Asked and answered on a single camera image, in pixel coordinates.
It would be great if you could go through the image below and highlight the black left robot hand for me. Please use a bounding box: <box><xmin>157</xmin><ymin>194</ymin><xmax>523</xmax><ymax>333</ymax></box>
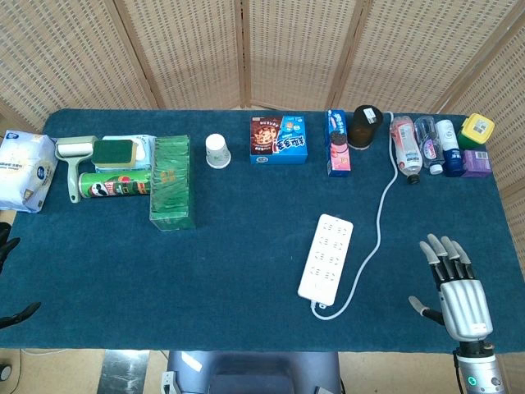
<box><xmin>0</xmin><ymin>222</ymin><xmax>43</xmax><ymax>329</ymax></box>

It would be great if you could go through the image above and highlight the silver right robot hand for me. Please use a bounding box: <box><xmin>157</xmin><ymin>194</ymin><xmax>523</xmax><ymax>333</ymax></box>
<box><xmin>408</xmin><ymin>233</ymin><xmax>494</xmax><ymax>341</ymax></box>

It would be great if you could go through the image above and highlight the white power strip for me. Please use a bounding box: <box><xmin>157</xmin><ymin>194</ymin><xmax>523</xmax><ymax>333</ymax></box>
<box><xmin>297</xmin><ymin>213</ymin><xmax>354</xmax><ymax>306</ymax></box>

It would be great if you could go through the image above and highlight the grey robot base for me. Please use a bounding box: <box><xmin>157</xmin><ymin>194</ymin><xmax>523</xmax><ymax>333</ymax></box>
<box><xmin>161</xmin><ymin>350</ymin><xmax>345</xmax><ymax>394</ymax></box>

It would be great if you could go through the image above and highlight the white tissue pack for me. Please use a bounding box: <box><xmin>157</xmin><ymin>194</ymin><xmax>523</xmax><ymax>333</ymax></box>
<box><xmin>0</xmin><ymin>130</ymin><xmax>58</xmax><ymax>214</ymax></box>

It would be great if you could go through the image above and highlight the green lint roller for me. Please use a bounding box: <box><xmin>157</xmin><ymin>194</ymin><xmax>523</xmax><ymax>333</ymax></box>
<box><xmin>54</xmin><ymin>135</ymin><xmax>98</xmax><ymax>204</ymax></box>

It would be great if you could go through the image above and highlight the purple box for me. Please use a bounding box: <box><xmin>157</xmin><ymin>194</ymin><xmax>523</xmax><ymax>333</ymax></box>
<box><xmin>460</xmin><ymin>149</ymin><xmax>492</xmax><ymax>179</ymax></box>

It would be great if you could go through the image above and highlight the green Pringles can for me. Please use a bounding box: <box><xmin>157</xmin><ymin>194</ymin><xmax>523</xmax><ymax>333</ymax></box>
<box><xmin>78</xmin><ymin>170</ymin><xmax>153</xmax><ymax>199</ymax></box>

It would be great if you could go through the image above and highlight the white blue bottle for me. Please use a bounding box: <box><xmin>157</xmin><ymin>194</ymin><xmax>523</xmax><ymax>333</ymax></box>
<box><xmin>435</xmin><ymin>119</ymin><xmax>465</xmax><ymax>178</ymax></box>

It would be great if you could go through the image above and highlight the clear water bottle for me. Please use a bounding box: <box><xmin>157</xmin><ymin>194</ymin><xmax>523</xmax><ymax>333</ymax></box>
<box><xmin>413</xmin><ymin>116</ymin><xmax>445</xmax><ymax>176</ymax></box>

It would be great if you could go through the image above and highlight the pink label drink bottle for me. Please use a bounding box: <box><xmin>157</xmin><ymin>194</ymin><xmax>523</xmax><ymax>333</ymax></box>
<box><xmin>389</xmin><ymin>115</ymin><xmax>425</xmax><ymax>185</ymax></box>

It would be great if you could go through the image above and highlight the green yellow sponge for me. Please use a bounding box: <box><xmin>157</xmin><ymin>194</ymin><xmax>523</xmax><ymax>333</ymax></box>
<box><xmin>90</xmin><ymin>139</ymin><xmax>139</xmax><ymax>167</ymax></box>

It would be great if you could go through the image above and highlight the green yellow lidded container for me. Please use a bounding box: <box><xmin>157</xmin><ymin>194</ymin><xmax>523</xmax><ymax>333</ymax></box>
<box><xmin>457</xmin><ymin>112</ymin><xmax>495</xmax><ymax>150</ymax></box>

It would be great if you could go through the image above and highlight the green tea box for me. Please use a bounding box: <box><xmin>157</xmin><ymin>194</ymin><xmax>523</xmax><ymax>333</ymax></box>
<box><xmin>148</xmin><ymin>134</ymin><xmax>196</xmax><ymax>232</ymax></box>

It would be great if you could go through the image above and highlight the light blue wet wipes pack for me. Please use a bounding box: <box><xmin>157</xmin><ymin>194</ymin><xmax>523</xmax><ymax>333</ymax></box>
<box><xmin>94</xmin><ymin>134</ymin><xmax>158</xmax><ymax>173</ymax></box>

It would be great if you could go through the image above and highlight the dark brown jar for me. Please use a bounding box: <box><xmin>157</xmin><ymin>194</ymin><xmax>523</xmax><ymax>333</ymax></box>
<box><xmin>347</xmin><ymin>104</ymin><xmax>385</xmax><ymax>151</ymax></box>

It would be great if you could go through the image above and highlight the blue pink Oreo box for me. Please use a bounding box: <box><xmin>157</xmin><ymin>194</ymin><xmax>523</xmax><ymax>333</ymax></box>
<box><xmin>325</xmin><ymin>108</ymin><xmax>353</xmax><ymax>178</ymax></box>

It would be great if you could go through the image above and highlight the blue table cloth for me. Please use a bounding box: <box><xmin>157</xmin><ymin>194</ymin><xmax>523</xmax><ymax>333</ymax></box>
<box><xmin>0</xmin><ymin>108</ymin><xmax>525</xmax><ymax>355</ymax></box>

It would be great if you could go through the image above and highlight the blue chocolate cookie box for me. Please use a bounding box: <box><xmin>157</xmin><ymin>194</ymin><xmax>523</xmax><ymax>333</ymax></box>
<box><xmin>249</xmin><ymin>115</ymin><xmax>309</xmax><ymax>166</ymax></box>

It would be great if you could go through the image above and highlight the white paper cup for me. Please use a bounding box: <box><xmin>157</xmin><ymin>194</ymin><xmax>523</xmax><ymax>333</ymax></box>
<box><xmin>205</xmin><ymin>134</ymin><xmax>232</xmax><ymax>169</ymax></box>

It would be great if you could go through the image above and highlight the wicker folding screen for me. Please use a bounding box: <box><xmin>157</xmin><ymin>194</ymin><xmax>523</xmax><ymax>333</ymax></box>
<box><xmin>0</xmin><ymin>0</ymin><xmax>525</xmax><ymax>394</ymax></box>

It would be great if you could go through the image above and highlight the thin white cable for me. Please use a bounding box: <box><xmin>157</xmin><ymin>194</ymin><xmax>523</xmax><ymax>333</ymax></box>
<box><xmin>310</xmin><ymin>110</ymin><xmax>399</xmax><ymax>321</ymax></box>

